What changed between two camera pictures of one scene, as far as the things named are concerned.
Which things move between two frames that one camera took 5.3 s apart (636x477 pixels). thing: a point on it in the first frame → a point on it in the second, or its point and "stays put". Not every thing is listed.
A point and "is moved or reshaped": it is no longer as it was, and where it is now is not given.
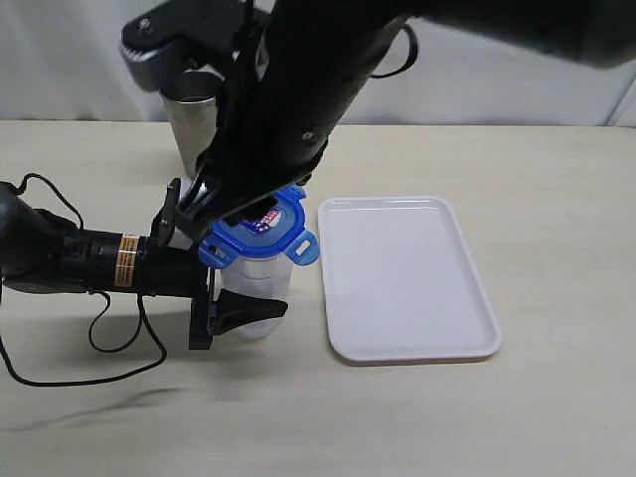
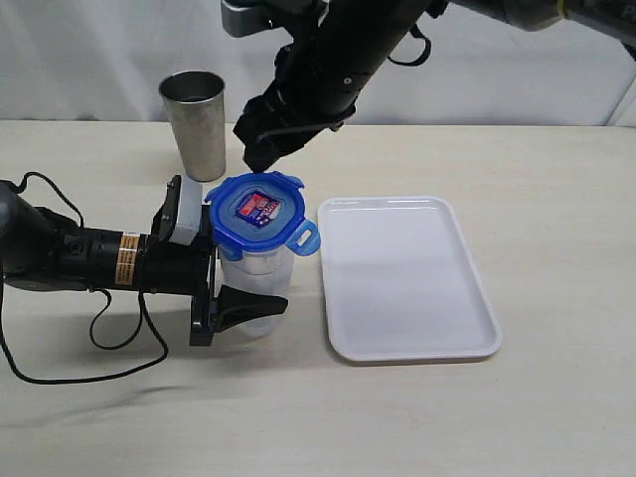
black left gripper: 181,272 stays put
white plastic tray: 401,284 stays put
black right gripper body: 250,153 → 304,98
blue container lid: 275,227 is moved or reshaped
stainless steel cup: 190,99 stays put
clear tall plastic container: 267,277 stays put
